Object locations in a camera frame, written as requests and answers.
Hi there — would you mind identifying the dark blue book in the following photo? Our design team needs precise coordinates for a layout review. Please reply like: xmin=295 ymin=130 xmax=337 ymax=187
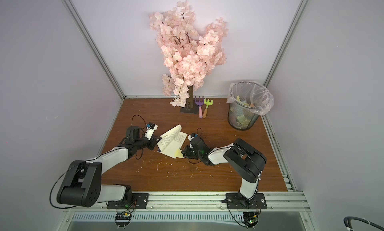
xmin=157 ymin=124 xmax=188 ymax=159

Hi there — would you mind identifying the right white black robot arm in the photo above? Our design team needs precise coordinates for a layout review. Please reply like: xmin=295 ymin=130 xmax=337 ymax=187
xmin=181 ymin=134 xmax=267 ymax=201

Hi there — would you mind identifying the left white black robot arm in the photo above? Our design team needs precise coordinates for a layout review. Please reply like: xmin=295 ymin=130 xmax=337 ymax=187
xmin=56 ymin=123 xmax=161 ymax=210

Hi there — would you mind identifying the black mesh trash bin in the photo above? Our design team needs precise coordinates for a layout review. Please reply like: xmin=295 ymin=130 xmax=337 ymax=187
xmin=227 ymin=81 xmax=265 ymax=131

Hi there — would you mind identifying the clear plastic bin liner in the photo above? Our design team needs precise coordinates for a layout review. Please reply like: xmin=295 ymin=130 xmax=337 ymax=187
xmin=227 ymin=81 xmax=274 ymax=115

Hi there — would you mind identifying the pink cherry blossom tree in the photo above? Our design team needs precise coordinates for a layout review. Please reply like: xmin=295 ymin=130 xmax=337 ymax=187
xmin=149 ymin=1 xmax=229 ymax=108

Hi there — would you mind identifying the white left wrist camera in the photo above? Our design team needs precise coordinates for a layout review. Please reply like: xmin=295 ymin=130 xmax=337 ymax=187
xmin=145 ymin=122 xmax=158 ymax=140

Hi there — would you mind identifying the purple fork pink handle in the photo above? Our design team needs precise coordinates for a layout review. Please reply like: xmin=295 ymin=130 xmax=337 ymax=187
xmin=195 ymin=96 xmax=204 ymax=118

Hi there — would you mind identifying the green rake wooden handle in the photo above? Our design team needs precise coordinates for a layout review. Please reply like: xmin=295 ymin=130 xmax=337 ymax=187
xmin=203 ymin=98 xmax=214 ymax=118

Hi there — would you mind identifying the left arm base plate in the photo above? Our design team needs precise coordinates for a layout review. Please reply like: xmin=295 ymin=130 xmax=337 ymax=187
xmin=107 ymin=193 xmax=149 ymax=210

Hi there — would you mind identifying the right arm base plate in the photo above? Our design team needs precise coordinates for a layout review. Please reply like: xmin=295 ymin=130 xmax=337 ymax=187
xmin=222 ymin=193 xmax=268 ymax=210

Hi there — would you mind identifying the aluminium front rail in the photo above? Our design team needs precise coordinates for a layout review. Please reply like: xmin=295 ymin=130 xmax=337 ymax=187
xmin=63 ymin=191 xmax=312 ymax=213

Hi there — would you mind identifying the black cable bottom corner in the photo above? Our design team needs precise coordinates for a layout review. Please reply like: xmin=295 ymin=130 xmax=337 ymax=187
xmin=343 ymin=216 xmax=384 ymax=231

